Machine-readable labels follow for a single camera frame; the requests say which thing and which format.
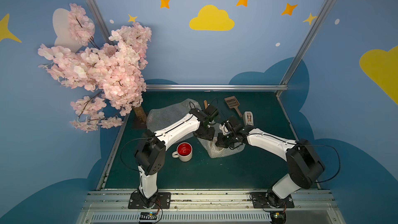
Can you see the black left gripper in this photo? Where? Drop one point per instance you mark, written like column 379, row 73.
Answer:
column 204, row 132

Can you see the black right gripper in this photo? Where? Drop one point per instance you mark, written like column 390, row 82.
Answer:
column 223, row 140

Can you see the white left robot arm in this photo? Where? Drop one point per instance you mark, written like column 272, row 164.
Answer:
column 150, row 152

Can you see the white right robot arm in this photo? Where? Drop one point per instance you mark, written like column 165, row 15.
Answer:
column 303, row 162

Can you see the white tape dispenser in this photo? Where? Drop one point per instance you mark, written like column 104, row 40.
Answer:
column 248, row 118

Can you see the white mug red interior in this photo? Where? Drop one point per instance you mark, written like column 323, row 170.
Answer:
column 184, row 152

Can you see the brown slotted scoop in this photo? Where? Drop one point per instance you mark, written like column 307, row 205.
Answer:
column 233, row 103

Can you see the right circuit board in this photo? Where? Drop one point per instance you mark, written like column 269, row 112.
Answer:
column 278, row 217

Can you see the circuit board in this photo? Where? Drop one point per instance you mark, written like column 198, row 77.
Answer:
column 278, row 217
column 148, row 217

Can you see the left circuit board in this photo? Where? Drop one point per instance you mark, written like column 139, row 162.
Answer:
column 148, row 217

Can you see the pink cherry blossom tree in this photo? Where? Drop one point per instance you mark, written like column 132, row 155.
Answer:
column 112, row 72

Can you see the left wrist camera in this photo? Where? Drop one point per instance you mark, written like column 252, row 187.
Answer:
column 211, row 112

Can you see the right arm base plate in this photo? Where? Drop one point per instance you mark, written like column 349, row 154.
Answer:
column 263, row 199

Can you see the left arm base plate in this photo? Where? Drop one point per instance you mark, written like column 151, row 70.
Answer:
column 159, row 200

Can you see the aluminium front rail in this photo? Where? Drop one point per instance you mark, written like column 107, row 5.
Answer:
column 210, row 206

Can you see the left aluminium frame post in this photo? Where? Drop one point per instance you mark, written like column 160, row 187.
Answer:
column 99, row 20

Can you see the aluminium frame post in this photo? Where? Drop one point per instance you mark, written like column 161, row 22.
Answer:
column 310, row 36
column 99, row 20

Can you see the right aluminium frame post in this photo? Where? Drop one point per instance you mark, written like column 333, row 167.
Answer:
column 310, row 36

